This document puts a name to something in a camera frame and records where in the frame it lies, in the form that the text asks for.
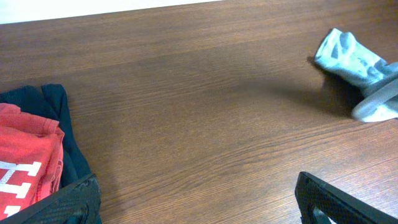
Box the light blue t-shirt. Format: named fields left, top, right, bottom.
left=314, top=28, right=397, bottom=123

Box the red folded soccer t-shirt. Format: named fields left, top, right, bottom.
left=1, top=103, right=64, bottom=220

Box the dark navy folded garment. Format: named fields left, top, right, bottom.
left=1, top=84, right=91, bottom=188

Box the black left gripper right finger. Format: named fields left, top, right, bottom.
left=295, top=172, right=397, bottom=224

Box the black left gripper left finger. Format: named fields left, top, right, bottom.
left=1, top=174, right=102, bottom=224

